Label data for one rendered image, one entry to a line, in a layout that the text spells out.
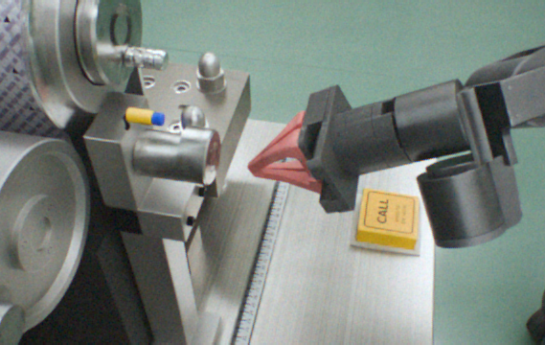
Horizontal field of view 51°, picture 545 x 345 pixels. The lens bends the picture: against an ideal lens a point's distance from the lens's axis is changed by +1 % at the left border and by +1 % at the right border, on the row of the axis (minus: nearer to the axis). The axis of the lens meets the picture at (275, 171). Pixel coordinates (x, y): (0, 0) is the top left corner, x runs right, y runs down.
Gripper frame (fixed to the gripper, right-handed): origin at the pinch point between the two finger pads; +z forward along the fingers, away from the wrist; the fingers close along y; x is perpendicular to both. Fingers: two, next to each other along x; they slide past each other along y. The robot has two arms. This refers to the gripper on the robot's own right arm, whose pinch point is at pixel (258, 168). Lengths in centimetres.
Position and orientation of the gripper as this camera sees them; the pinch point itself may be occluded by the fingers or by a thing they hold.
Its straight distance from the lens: 54.3
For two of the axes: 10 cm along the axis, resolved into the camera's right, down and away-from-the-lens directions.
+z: -8.5, 2.1, 4.9
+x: -4.9, -6.6, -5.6
